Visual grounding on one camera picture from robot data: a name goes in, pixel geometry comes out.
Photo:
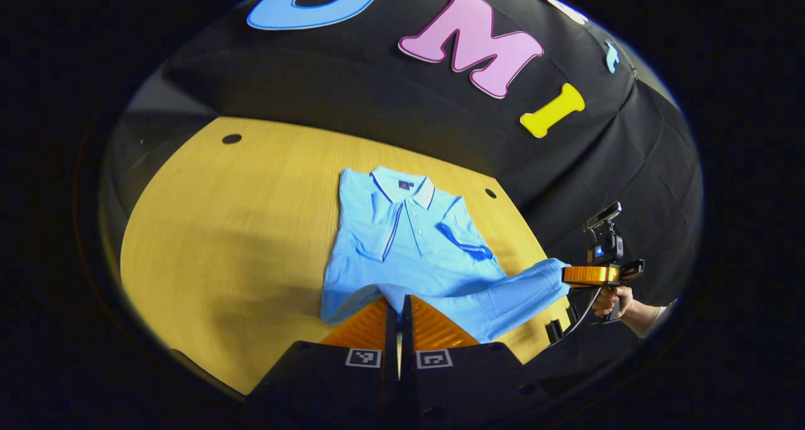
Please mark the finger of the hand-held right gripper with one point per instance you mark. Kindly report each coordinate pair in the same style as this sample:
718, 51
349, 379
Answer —
588, 275

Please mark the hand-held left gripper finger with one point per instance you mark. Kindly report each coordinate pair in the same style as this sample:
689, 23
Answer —
407, 339
392, 339

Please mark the light blue polo T-shirt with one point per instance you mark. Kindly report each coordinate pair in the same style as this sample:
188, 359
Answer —
415, 248

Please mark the black backdrop cloth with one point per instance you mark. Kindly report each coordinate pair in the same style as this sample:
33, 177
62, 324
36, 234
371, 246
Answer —
377, 84

